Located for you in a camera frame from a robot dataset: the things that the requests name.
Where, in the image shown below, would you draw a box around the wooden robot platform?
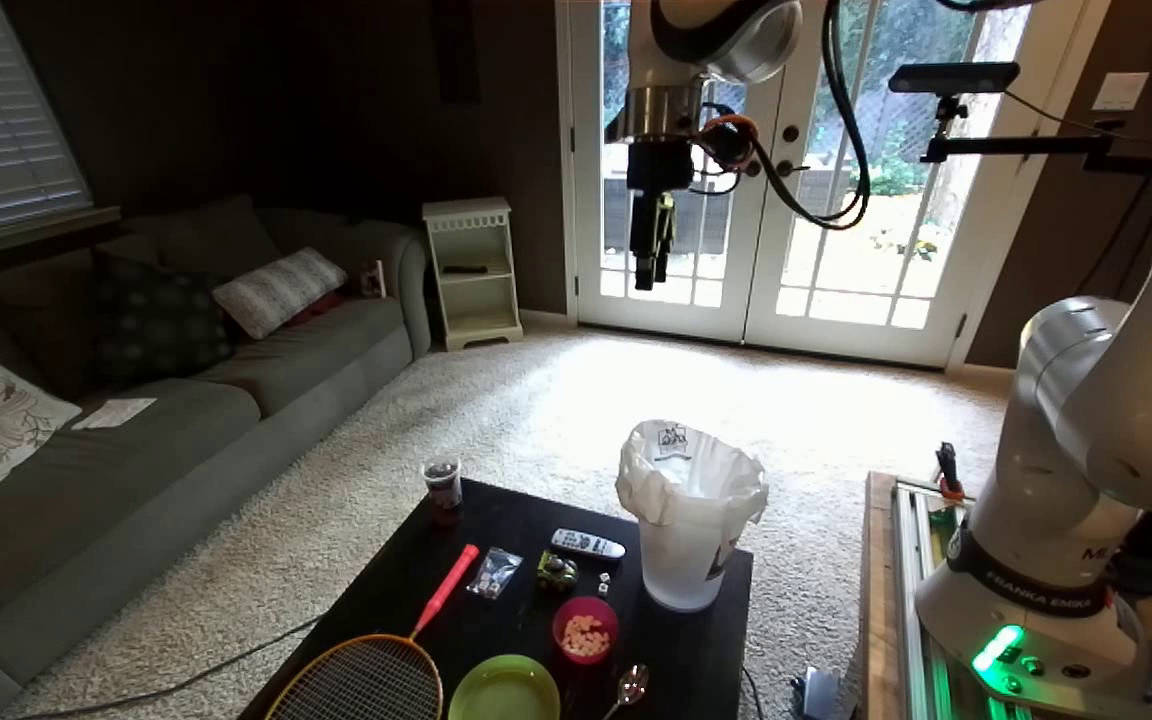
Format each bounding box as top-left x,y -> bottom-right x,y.
857,469 -> 1152,720

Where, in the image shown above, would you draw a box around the pale blue floor object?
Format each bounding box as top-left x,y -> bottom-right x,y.
787,660 -> 851,720

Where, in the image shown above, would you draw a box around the black floor cable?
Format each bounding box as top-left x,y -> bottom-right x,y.
6,613 -> 333,720

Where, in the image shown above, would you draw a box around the small drink can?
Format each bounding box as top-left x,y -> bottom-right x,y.
421,456 -> 468,515

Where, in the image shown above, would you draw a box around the metal spoon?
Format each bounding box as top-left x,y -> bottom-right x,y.
597,660 -> 656,720

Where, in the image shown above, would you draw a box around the white French doors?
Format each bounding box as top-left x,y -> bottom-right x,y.
552,0 -> 1111,370

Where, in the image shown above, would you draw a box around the white paper sheet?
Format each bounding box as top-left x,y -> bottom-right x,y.
68,392 -> 158,435

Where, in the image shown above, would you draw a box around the striped white pillow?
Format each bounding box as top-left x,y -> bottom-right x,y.
209,245 -> 346,345

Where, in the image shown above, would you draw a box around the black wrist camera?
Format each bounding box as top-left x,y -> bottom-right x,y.
618,134 -> 696,197

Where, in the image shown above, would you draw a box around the dark patterned pillow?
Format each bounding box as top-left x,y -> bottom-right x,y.
90,253 -> 239,392

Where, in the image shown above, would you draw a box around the white shelf unit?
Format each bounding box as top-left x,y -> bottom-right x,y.
421,197 -> 529,356

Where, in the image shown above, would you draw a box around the silver oval tin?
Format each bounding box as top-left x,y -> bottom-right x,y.
547,522 -> 627,563

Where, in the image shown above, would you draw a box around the pink bowl with nuts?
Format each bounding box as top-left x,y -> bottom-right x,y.
547,590 -> 625,667

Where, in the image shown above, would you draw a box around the green plastic plate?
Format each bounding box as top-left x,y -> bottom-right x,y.
443,650 -> 564,720

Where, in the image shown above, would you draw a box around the grey fabric sofa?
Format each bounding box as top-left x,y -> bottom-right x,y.
0,197 -> 437,720

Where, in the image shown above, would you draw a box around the white window blinds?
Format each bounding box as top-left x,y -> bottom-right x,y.
0,0 -> 97,253

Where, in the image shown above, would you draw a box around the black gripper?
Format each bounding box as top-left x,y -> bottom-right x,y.
627,188 -> 684,293

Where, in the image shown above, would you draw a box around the dark brown pillow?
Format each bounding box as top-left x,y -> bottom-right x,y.
0,248 -> 110,392

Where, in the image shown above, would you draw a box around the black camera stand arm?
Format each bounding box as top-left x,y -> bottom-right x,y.
915,88 -> 1152,183

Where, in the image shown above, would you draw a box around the white wall switch plate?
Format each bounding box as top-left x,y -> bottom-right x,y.
1092,66 -> 1152,114

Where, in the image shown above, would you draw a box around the small black red device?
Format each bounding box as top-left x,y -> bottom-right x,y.
932,435 -> 969,515

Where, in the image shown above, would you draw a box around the clear plastic bag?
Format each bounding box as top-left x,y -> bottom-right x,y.
458,543 -> 529,603

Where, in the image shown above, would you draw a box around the black coffee table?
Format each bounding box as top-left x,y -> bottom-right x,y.
235,475 -> 756,720

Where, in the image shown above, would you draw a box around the white bin with plastic bag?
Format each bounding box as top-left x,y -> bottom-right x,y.
613,414 -> 772,617

